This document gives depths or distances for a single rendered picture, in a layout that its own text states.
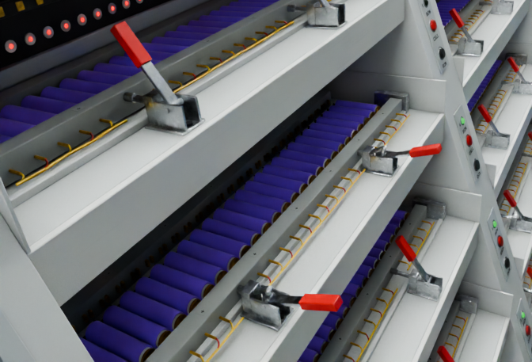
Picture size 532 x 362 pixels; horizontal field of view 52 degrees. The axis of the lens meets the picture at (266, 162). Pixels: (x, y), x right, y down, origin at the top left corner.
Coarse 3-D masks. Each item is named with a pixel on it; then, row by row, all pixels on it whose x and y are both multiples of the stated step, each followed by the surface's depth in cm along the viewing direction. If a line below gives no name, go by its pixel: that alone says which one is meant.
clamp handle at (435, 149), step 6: (432, 144) 62; (438, 144) 61; (384, 150) 65; (408, 150) 64; (414, 150) 63; (420, 150) 62; (426, 150) 62; (432, 150) 61; (438, 150) 61; (384, 156) 65; (390, 156) 65; (396, 156) 64; (402, 156) 64; (414, 156) 63; (420, 156) 62
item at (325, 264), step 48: (336, 96) 86; (384, 96) 80; (432, 96) 78; (288, 144) 75; (384, 192) 62; (336, 240) 56; (288, 288) 50; (336, 288) 54; (240, 336) 46; (288, 336) 46
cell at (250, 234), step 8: (208, 224) 58; (216, 224) 57; (224, 224) 57; (216, 232) 57; (224, 232) 56; (232, 232) 56; (240, 232) 56; (248, 232) 55; (256, 232) 56; (240, 240) 55; (248, 240) 55
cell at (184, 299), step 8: (144, 280) 51; (152, 280) 51; (136, 288) 51; (144, 288) 50; (152, 288) 50; (160, 288) 50; (168, 288) 49; (176, 288) 50; (152, 296) 50; (160, 296) 49; (168, 296) 49; (176, 296) 48; (184, 296) 48; (192, 296) 48; (168, 304) 49; (176, 304) 48; (184, 304) 48; (184, 312) 48
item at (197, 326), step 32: (384, 128) 74; (352, 160) 66; (320, 192) 60; (288, 224) 55; (320, 224) 57; (256, 256) 51; (224, 288) 48; (192, 320) 45; (224, 320) 46; (160, 352) 42; (192, 352) 44
